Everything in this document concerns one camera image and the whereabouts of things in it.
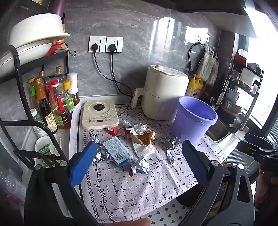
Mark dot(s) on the yellow detergent bottle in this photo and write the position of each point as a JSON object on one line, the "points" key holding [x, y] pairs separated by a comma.
{"points": [[194, 89]]}

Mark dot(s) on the stack of white bowls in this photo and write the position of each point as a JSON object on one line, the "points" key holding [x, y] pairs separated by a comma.
{"points": [[37, 28]]}

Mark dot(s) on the green label yellow cap bottle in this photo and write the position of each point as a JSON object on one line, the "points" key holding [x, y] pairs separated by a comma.
{"points": [[69, 102]]}

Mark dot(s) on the person's left hand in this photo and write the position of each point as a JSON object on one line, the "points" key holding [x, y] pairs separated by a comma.
{"points": [[132, 222]]}

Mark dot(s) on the flattened foil wrapper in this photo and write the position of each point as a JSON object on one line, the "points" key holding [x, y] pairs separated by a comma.
{"points": [[102, 154]]}

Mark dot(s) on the white bowl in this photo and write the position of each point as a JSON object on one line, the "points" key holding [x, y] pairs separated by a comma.
{"points": [[232, 94]]}

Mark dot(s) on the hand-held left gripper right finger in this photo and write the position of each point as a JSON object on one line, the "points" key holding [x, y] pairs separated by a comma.
{"points": [[195, 163]]}

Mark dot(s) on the blue and white box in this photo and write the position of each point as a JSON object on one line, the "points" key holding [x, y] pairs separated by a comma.
{"points": [[117, 152]]}

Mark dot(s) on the hanging plastic bags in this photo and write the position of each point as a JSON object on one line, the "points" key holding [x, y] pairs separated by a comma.
{"points": [[208, 65]]}

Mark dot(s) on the crumpled white paper ball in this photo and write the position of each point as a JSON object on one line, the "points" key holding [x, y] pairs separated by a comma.
{"points": [[141, 166]]}

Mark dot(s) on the small white bottle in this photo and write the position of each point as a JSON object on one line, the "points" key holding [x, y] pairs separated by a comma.
{"points": [[37, 128]]}

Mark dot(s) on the small yellow cap bottle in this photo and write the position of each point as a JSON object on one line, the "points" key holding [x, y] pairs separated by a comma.
{"points": [[32, 93]]}

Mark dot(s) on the green food packet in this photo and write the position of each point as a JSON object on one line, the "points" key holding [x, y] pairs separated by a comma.
{"points": [[45, 150]]}

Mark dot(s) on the black metal shelf rack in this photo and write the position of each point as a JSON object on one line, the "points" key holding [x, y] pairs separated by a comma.
{"points": [[21, 123]]}

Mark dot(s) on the red bowl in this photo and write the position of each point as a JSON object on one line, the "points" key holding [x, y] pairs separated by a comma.
{"points": [[54, 47]]}

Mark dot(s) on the black power plug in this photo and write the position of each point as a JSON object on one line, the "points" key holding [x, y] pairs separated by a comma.
{"points": [[112, 47], [95, 47]]}

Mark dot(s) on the white wall socket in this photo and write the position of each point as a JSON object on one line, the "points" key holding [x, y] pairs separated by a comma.
{"points": [[97, 40], [118, 43]]}

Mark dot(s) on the white storage container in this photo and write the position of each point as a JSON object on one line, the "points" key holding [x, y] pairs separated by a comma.
{"points": [[247, 77]]}

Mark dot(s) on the black dish rack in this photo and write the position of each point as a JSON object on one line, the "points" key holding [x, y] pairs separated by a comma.
{"points": [[258, 82]]}

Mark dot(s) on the crumpled foil wrapper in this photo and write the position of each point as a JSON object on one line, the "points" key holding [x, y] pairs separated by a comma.
{"points": [[168, 142]]}

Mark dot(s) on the large white lid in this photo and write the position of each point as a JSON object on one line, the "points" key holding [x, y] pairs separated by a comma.
{"points": [[8, 63]]}

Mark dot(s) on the steel sink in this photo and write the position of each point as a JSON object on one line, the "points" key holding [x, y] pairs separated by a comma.
{"points": [[219, 131]]}

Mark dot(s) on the red cap oil bottle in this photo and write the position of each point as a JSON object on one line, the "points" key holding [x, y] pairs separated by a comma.
{"points": [[62, 117]]}

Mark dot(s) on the small folded foil wrapper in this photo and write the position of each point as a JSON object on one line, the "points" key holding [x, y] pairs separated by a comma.
{"points": [[170, 156]]}

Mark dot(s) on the stainless steel bowls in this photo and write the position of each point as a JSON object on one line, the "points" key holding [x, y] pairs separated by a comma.
{"points": [[231, 107]]}

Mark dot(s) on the crumpled foil and paper ball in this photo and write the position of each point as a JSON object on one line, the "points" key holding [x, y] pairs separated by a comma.
{"points": [[139, 129]]}

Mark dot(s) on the purple plastic bucket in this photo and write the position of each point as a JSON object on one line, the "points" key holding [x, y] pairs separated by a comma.
{"points": [[191, 123]]}

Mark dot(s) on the dark soy sauce bottle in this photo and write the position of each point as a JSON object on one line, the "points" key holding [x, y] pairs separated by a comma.
{"points": [[48, 119]]}

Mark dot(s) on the white cap oil sprayer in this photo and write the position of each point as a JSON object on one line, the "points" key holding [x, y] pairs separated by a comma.
{"points": [[72, 80]]}

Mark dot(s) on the orange label sauce bottle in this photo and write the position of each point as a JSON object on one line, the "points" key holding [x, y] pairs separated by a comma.
{"points": [[40, 92]]}

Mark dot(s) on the person's right hand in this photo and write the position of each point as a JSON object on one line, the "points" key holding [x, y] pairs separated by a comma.
{"points": [[263, 189]]}

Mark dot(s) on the white air fryer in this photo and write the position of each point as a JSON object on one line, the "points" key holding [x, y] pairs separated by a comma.
{"points": [[162, 93]]}

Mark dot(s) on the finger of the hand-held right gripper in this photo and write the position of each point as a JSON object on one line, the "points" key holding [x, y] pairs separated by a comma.
{"points": [[249, 150], [260, 140]]}

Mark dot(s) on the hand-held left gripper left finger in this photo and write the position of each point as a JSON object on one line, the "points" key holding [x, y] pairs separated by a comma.
{"points": [[83, 165]]}

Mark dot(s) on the brown paper bag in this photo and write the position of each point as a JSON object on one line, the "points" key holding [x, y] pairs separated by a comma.
{"points": [[145, 138]]}

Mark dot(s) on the patterned white table mat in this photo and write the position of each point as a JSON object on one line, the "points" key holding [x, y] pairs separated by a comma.
{"points": [[130, 191]]}

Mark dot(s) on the white plastic tray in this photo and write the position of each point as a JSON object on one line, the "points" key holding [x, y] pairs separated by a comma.
{"points": [[41, 140]]}

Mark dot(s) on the cream induction cooker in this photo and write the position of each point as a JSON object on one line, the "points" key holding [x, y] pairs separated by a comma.
{"points": [[97, 117]]}

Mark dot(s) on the white plate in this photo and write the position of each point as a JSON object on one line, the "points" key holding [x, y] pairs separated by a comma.
{"points": [[32, 51]]}

